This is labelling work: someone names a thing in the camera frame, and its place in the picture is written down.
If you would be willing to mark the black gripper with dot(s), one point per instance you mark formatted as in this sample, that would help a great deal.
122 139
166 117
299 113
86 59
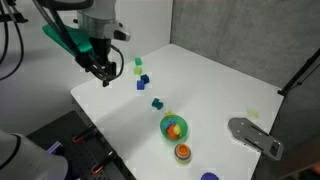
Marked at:
99 50

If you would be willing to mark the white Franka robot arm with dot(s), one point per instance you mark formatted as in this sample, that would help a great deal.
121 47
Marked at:
100 13

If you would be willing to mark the teal blue toy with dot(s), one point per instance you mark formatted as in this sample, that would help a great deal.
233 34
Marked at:
157 103

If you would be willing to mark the yellow star toy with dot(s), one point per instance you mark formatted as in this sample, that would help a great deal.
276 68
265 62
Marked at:
168 113

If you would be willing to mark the blue ridged toy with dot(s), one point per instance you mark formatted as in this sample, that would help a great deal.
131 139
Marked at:
171 119

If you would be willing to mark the orange toy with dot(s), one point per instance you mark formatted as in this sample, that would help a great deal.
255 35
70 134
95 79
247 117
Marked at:
171 132

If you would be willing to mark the yellow round toy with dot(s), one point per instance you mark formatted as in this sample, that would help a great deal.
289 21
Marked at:
177 129

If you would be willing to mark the green bowl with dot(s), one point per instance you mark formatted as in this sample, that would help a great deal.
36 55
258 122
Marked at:
183 130

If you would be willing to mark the lime cube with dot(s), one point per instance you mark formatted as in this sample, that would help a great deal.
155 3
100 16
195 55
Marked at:
137 70

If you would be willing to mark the green cube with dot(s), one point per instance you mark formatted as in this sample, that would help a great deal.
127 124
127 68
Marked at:
138 61

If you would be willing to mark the bright blue cube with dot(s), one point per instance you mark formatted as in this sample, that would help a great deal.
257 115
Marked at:
140 85

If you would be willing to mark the dark blue cube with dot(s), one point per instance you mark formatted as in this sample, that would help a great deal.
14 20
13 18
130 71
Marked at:
144 78

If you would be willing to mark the black red clamp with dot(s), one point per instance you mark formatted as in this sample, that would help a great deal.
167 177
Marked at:
83 134
104 162

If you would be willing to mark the black perforated base board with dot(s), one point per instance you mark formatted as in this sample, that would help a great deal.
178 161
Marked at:
66 146

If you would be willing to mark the purple small object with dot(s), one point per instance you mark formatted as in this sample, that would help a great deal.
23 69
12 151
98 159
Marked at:
54 147

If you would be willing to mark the purple ball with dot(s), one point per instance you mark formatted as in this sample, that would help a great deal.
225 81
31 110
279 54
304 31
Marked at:
210 176

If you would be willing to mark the yellow sticky note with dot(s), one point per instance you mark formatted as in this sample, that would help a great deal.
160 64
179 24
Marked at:
253 113

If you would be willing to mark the grey metal plate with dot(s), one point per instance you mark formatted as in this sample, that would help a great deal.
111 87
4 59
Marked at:
255 133

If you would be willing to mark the black stand pole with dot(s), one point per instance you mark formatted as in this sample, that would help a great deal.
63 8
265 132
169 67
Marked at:
300 73

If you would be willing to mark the teal green camera mount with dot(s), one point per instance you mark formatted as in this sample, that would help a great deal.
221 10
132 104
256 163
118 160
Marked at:
78 38

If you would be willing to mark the black overhead bracket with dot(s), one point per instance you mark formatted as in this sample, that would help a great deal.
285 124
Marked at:
10 16

